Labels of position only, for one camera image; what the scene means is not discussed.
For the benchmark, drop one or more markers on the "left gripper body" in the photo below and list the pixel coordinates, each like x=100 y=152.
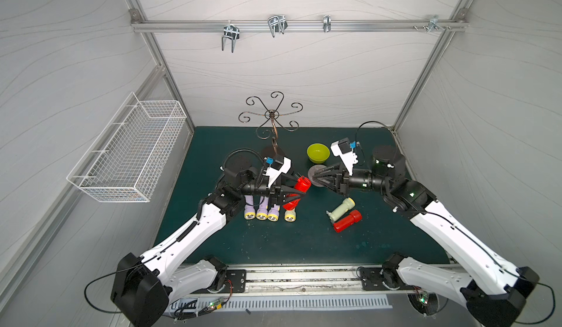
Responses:
x=278 y=188

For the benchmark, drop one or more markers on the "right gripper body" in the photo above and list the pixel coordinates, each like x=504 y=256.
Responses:
x=342 y=181

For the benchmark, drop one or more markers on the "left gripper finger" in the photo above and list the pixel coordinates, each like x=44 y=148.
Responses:
x=290 y=178
x=291 y=194

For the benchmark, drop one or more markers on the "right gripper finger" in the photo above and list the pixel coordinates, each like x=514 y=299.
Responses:
x=331 y=183
x=337 y=170

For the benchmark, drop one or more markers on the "red flashlight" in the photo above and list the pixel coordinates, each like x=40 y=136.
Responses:
x=303 y=185
x=347 y=221

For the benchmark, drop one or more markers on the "purple flashlight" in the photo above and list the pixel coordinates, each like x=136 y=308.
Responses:
x=249 y=208
x=262 y=212
x=274 y=213

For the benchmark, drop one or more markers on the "pale green flashlight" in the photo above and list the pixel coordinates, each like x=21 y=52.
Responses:
x=347 y=205
x=290 y=216

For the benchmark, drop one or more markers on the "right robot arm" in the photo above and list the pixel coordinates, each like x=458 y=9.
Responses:
x=491 y=288

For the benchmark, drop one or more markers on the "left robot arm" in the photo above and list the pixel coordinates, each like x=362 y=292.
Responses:
x=213 y=213

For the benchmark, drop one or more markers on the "pink patterned bowl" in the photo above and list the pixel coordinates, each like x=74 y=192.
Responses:
x=316 y=175

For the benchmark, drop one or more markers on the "lime green bowl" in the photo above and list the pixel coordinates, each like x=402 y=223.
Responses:
x=318 y=153

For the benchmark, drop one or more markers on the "metal double hook left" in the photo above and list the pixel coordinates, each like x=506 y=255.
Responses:
x=230 y=35

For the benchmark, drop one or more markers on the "metal double hook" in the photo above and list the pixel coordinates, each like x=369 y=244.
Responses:
x=277 y=24
x=230 y=35

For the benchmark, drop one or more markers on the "metal hook right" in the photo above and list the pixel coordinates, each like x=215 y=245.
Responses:
x=433 y=25

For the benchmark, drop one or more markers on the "small metal hook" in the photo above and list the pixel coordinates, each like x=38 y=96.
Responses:
x=327 y=23

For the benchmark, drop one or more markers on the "metal double hook middle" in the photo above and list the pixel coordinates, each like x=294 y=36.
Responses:
x=277 y=24

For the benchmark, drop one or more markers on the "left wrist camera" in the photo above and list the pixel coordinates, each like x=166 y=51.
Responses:
x=275 y=167

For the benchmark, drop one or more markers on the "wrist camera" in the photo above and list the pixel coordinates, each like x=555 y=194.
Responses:
x=275 y=167
x=345 y=150

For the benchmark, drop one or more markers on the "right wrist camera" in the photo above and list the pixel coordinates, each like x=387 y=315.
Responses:
x=345 y=150

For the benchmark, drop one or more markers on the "copper wire jewelry stand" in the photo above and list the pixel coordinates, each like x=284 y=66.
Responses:
x=269 y=129

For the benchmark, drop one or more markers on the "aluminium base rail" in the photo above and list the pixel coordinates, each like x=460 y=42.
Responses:
x=303 y=278

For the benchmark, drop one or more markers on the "white wire basket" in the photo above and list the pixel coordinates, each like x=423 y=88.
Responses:
x=125 y=162

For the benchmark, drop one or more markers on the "aluminium top rail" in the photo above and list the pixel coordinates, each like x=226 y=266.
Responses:
x=294 y=26

